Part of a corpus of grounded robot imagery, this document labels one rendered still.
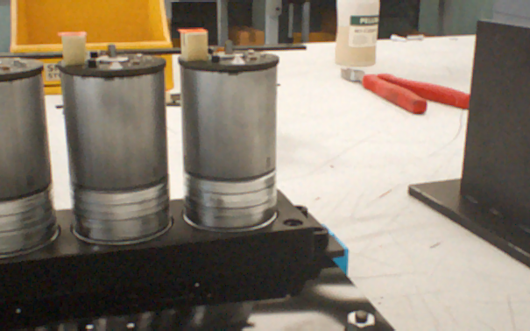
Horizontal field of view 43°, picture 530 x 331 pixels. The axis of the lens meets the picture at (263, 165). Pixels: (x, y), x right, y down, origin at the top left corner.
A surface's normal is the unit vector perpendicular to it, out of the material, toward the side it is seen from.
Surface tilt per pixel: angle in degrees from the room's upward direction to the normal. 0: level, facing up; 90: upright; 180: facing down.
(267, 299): 0
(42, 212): 90
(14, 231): 90
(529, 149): 90
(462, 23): 90
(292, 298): 0
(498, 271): 0
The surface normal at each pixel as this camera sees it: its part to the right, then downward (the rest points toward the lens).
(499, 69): -0.94, 0.10
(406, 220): 0.00, -0.95
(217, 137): -0.19, 0.30
